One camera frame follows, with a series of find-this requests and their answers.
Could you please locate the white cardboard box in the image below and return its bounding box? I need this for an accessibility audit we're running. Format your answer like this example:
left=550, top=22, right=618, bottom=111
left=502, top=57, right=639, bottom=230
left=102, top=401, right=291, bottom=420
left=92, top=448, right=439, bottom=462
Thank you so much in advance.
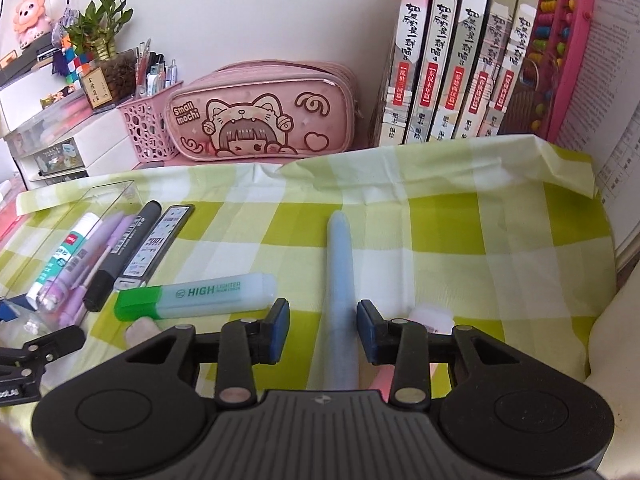
left=0, top=60, right=66, bottom=123

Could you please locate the white glue stick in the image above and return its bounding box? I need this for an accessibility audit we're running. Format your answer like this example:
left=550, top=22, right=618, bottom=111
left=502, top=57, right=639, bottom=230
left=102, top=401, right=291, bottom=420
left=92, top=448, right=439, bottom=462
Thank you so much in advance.
left=26, top=212, right=97, bottom=311

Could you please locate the framed calligraphy sign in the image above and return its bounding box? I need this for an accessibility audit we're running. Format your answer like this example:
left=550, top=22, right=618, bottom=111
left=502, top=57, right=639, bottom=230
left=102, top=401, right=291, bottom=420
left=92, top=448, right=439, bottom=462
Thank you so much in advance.
left=82, top=66, right=119, bottom=111

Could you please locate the purple tassel charm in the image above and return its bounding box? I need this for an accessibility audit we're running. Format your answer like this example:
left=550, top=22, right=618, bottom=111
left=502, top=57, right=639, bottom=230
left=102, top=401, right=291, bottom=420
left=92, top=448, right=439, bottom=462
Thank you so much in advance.
left=51, top=7, right=76, bottom=78

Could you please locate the cream cloth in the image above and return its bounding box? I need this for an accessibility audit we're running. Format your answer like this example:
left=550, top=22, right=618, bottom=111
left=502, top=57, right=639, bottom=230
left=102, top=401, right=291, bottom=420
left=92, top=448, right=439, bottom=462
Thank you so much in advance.
left=582, top=270, right=640, bottom=441

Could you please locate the white desktop drawer organizer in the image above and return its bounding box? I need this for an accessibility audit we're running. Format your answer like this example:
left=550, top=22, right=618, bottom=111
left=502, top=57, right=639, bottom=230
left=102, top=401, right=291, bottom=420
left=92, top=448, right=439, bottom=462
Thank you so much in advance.
left=0, top=107, right=138, bottom=188

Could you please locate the bunch of pens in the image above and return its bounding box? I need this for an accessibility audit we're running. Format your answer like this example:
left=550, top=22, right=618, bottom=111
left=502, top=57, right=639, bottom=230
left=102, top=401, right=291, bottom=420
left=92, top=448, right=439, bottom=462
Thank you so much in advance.
left=132, top=37, right=180, bottom=101

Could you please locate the pink lion toy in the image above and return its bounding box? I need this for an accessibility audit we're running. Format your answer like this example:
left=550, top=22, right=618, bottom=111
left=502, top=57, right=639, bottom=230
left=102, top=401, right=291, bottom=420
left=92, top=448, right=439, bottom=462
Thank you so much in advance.
left=12, top=0, right=53, bottom=50

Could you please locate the pink abacus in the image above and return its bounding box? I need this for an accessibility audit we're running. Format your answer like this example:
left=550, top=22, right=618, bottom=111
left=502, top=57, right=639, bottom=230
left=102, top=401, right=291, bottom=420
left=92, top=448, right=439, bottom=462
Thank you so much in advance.
left=492, top=0, right=598, bottom=143

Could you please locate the clear plastic organizer box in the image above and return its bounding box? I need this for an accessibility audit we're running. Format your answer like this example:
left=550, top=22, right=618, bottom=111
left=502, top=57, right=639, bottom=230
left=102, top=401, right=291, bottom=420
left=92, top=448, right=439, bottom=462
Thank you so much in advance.
left=0, top=180, right=147, bottom=341

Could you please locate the pencil lead refill case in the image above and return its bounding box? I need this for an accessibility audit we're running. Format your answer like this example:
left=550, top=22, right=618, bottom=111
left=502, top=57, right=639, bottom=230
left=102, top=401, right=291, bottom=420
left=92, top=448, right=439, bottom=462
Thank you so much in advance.
left=120, top=204, right=196, bottom=281

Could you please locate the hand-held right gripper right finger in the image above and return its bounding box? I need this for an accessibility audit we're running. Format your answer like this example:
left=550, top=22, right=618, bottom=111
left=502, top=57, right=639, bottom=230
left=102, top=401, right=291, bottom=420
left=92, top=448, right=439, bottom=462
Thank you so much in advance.
left=356, top=299, right=531, bottom=407

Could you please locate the open printed book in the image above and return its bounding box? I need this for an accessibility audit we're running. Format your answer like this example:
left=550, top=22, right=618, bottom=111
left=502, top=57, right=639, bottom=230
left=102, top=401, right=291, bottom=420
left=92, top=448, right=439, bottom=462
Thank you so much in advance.
left=555, top=0, right=640, bottom=261

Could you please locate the pink perforated pen holder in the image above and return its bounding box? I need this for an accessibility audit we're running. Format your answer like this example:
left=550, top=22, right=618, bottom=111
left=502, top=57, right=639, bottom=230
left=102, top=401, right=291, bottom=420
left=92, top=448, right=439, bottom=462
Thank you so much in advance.
left=116, top=91, right=182, bottom=166

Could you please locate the dark flat box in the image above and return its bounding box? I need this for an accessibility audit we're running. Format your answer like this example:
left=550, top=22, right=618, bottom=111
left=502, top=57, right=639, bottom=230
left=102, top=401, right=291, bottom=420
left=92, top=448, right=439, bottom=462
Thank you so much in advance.
left=0, top=42, right=58, bottom=86

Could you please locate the pink cartoon pencil case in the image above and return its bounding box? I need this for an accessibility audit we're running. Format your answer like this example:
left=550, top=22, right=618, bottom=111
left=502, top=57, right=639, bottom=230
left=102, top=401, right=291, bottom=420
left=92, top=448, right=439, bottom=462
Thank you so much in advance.
left=165, top=60, right=365, bottom=162

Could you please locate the purple pen with ball charm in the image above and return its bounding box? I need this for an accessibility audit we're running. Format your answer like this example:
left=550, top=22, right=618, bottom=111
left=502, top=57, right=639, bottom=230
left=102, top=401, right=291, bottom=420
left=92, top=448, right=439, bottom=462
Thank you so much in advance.
left=39, top=211, right=138, bottom=331

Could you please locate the clear plastic storage box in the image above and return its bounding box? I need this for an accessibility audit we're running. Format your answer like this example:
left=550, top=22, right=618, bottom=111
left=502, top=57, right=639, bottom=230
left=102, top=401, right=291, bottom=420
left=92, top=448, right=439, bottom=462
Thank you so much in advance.
left=2, top=95, right=96, bottom=153

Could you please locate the colourful puzzle cube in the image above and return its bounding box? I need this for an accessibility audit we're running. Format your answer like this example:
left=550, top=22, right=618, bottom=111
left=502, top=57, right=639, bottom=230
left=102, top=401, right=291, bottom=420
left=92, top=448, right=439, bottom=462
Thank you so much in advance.
left=64, top=44, right=96, bottom=72
left=52, top=62, right=83, bottom=92

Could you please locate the lucky bamboo in glass vase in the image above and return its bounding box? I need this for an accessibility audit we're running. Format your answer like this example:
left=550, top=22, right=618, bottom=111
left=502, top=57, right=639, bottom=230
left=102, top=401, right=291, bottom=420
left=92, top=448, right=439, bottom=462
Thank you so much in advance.
left=65, top=0, right=140, bottom=107

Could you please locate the grey white eraser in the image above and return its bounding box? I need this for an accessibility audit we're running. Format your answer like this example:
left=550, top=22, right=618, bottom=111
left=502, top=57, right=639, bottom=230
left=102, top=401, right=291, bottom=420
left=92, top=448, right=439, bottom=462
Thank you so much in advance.
left=409, top=306, right=455, bottom=335

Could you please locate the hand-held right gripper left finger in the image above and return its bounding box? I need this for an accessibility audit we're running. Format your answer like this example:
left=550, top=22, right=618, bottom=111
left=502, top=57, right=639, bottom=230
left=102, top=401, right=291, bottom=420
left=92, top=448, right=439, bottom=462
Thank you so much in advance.
left=112, top=298, right=292, bottom=408

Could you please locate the light blue pen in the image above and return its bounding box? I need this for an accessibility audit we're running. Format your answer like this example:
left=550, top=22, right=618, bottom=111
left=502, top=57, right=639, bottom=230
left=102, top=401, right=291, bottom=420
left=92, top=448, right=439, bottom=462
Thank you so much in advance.
left=320, top=211, right=362, bottom=392

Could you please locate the black marker pen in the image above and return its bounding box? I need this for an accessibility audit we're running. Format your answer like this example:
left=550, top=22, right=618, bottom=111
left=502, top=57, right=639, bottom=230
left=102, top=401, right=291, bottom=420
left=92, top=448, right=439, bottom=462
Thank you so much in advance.
left=82, top=201, right=162, bottom=313

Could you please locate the illustrated novel book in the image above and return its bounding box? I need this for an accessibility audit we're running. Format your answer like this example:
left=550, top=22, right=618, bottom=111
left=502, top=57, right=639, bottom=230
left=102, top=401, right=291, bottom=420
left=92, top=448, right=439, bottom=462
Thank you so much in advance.
left=435, top=0, right=496, bottom=141
left=370, top=0, right=438, bottom=147
left=462, top=0, right=523, bottom=138
left=406, top=0, right=471, bottom=143
left=480, top=0, right=546, bottom=137

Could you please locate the green checked tablecloth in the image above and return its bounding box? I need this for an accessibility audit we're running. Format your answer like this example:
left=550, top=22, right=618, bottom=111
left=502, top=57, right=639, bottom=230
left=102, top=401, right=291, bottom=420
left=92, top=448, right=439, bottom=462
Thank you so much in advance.
left=0, top=132, right=618, bottom=441

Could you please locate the green highlighter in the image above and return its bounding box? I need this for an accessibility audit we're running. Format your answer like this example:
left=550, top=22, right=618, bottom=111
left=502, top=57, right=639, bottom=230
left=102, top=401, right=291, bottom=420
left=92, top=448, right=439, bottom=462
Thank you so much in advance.
left=114, top=272, right=278, bottom=322

